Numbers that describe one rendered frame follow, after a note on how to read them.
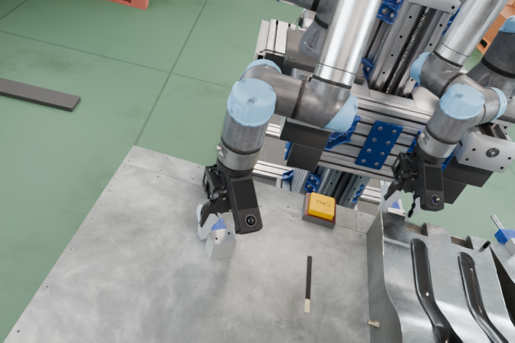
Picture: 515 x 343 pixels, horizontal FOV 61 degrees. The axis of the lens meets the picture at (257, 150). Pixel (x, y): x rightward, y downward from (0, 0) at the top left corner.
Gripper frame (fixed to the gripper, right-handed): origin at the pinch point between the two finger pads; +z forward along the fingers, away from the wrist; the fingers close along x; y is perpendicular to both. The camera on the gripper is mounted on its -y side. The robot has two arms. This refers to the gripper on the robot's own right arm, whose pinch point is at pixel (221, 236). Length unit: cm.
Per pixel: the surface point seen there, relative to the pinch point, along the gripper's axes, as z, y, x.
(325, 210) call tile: 0.8, 3.0, -27.8
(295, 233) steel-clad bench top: 4.5, 0.5, -19.5
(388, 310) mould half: -4.4, -25.7, -24.0
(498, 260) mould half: -1, -20, -63
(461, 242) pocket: -2, -14, -55
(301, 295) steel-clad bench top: 4.5, -14.6, -13.8
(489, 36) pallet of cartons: 69, 241, -385
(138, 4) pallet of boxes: 82, 293, -38
